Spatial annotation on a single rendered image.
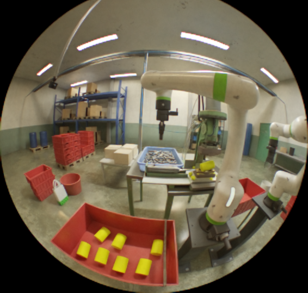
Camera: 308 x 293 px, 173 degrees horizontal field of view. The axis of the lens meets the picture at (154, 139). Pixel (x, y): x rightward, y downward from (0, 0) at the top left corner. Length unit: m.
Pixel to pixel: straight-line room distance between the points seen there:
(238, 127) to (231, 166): 0.18
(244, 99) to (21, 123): 8.24
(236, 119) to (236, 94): 0.18
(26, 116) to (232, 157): 8.41
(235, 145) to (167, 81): 0.42
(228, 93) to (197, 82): 0.11
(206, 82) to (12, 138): 8.04
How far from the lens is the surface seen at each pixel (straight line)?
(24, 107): 8.14
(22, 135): 8.06
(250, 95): 0.38
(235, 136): 0.52
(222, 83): 0.37
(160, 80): 0.46
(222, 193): 0.42
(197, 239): 0.53
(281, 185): 0.87
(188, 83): 0.40
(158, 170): 0.73
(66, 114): 7.67
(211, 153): 0.76
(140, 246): 0.80
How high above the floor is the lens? 1.37
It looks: 9 degrees down
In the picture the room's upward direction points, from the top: 3 degrees clockwise
